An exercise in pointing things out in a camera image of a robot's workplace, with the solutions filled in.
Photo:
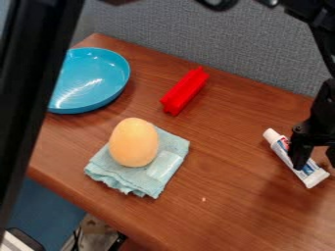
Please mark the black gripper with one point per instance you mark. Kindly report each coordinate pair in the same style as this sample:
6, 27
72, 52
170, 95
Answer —
316, 130

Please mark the white toothpaste tube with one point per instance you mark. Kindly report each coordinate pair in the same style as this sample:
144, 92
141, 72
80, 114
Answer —
311, 174

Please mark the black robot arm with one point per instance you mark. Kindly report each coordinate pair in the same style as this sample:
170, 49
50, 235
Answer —
36, 36

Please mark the blue plate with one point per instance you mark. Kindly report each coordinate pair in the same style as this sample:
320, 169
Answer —
92, 79

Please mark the red plastic block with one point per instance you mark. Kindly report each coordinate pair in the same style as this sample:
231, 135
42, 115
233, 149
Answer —
181, 93

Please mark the light blue folded cloth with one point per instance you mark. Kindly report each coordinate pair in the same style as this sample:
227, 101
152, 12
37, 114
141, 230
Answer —
145, 181

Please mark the orange egg-shaped sponge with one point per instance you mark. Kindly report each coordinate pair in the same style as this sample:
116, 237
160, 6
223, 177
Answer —
133, 143

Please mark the dark object at corner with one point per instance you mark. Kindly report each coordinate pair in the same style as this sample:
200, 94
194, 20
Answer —
17, 241

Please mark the table leg frame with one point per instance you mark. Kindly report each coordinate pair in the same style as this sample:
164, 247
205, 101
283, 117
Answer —
93, 236

